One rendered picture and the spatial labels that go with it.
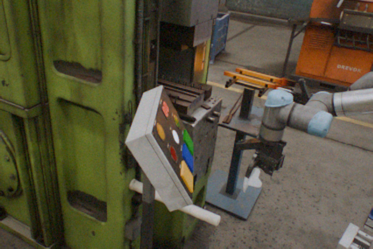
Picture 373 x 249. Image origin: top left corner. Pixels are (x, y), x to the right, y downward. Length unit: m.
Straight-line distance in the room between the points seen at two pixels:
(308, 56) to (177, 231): 3.59
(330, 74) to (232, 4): 5.00
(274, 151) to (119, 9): 0.72
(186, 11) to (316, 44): 3.70
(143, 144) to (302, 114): 0.46
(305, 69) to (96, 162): 3.88
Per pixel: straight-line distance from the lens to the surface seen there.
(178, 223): 1.92
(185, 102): 1.56
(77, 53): 1.45
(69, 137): 1.69
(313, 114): 0.97
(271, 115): 0.99
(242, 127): 2.03
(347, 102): 1.06
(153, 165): 0.93
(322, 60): 4.96
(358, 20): 4.68
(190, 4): 1.33
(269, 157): 1.07
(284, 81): 2.14
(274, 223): 2.43
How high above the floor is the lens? 1.65
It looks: 27 degrees down
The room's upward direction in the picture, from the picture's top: 5 degrees clockwise
